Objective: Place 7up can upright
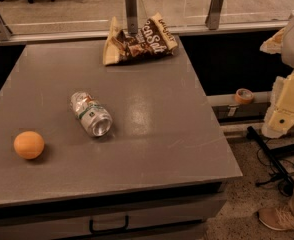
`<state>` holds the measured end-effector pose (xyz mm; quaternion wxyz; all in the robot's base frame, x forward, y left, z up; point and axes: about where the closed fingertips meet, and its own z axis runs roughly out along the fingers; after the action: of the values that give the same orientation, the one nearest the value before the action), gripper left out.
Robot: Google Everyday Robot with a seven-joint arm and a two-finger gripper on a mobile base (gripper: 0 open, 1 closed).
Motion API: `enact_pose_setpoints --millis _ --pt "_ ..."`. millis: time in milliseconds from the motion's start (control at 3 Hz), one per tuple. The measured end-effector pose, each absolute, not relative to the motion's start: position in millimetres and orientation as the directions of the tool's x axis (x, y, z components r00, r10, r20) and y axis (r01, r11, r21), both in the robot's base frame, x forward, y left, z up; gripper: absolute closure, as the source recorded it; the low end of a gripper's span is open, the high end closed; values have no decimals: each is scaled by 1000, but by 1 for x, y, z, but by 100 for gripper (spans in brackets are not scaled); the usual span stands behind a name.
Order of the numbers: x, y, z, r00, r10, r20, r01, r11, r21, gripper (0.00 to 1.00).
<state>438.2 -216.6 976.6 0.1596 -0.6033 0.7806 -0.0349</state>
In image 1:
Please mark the black drawer handle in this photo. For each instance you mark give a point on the black drawer handle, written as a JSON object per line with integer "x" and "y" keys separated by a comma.
{"x": 108, "y": 226}

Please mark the grey metal post right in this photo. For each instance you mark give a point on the grey metal post right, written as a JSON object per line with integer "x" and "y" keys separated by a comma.
{"x": 213, "y": 17}

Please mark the brown sea salt chip bag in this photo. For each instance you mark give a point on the brown sea salt chip bag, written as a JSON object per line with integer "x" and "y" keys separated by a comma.
{"x": 153, "y": 40}

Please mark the grey metal post middle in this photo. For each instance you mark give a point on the grey metal post middle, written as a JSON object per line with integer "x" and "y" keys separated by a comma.
{"x": 131, "y": 16}

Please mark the orange tape roll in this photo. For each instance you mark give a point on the orange tape roll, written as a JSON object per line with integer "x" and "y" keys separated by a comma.
{"x": 244, "y": 96}

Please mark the orange fruit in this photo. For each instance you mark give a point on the orange fruit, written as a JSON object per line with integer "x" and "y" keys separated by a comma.
{"x": 29, "y": 145}

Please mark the silver 7up soda can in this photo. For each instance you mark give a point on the silver 7up soda can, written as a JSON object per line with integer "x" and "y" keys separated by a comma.
{"x": 94, "y": 118}

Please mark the tan shoe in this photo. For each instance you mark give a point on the tan shoe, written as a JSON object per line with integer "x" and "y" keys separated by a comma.
{"x": 277, "y": 218}

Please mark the black stand leg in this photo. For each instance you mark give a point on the black stand leg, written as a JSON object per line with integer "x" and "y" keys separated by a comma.
{"x": 268, "y": 152}

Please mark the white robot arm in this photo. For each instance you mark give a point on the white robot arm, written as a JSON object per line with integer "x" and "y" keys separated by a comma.
{"x": 287, "y": 52}

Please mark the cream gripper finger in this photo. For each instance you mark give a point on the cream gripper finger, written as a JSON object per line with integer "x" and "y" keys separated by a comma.
{"x": 279, "y": 118}
{"x": 273, "y": 45}

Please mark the grey table drawer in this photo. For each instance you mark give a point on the grey table drawer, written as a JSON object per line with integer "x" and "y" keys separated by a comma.
{"x": 168, "y": 219}

